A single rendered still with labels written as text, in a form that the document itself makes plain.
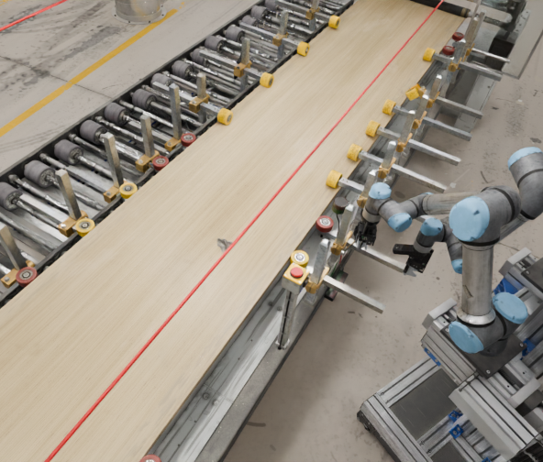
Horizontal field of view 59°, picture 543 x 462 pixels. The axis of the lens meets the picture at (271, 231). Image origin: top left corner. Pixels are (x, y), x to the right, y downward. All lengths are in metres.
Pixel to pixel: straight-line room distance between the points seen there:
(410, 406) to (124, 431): 1.47
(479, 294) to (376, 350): 1.46
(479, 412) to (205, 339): 1.00
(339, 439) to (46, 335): 1.55
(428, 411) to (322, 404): 0.55
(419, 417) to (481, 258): 1.29
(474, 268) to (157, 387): 1.12
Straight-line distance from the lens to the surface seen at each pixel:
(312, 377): 2.83
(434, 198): 1.79
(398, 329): 3.10
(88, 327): 1.97
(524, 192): 1.83
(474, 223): 1.45
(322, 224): 2.25
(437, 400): 2.73
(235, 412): 1.97
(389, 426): 2.57
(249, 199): 2.31
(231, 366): 2.13
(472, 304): 1.63
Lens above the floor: 2.56
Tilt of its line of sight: 49 degrees down
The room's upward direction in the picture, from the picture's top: 7 degrees clockwise
